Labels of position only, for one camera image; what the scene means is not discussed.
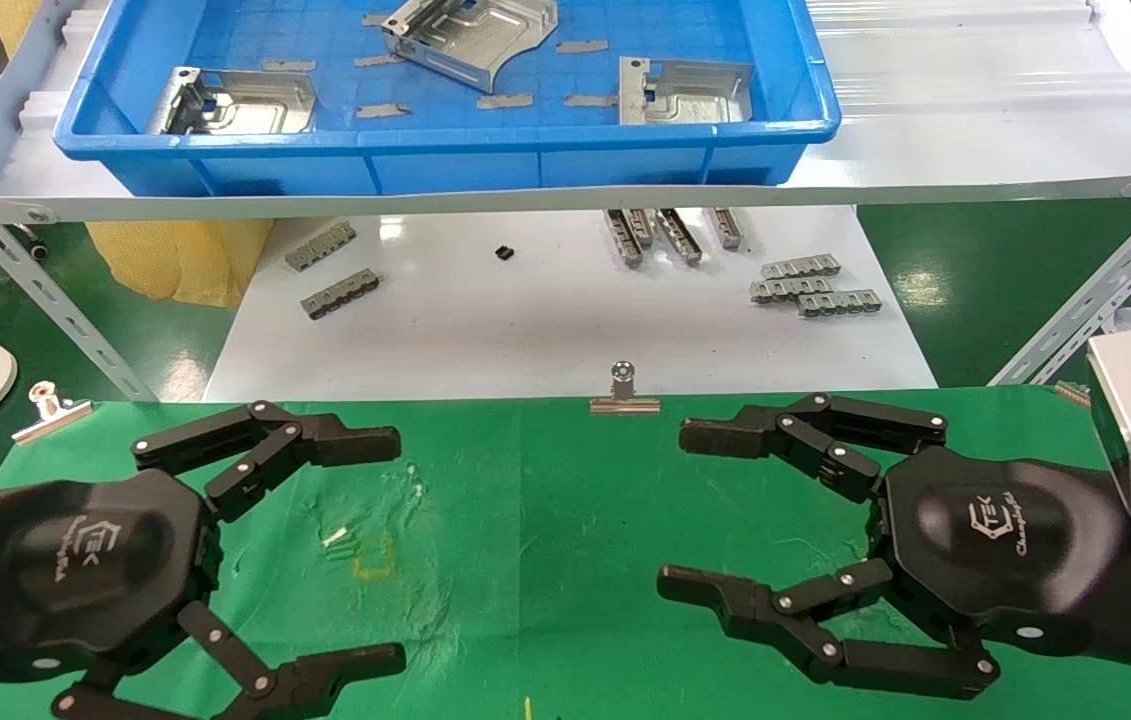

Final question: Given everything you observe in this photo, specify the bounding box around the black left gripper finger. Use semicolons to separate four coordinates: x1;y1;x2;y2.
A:
52;600;408;720
132;400;402;523

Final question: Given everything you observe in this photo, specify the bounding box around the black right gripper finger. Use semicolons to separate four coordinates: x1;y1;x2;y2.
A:
680;392;948;503
657;558;1001;701

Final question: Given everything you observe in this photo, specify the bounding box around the stamped sheet metal part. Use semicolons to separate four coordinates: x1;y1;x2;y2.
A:
382;0;559;94
145;67;318;136
618;56;756;126

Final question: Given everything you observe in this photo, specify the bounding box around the grey connector strips right group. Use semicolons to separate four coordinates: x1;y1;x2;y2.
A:
797;289;883;318

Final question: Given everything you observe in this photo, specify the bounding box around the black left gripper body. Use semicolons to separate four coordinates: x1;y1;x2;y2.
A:
0;468;222;683

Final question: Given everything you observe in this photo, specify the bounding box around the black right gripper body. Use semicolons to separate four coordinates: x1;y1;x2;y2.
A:
870;447;1126;657

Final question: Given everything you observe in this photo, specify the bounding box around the green table cloth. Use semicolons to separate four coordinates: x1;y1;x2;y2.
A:
0;385;1131;720

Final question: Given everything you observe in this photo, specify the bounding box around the blue plastic bin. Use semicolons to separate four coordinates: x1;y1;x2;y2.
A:
53;0;841;198

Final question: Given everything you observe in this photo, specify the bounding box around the yellow mesh bag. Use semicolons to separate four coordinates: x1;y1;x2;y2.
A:
0;0;274;308

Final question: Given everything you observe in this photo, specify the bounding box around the perforated grey shelf post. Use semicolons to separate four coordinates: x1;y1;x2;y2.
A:
988;165;1131;388
0;150;158;403

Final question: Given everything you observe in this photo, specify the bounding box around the white metal shelf board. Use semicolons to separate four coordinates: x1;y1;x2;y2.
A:
0;0;1131;223

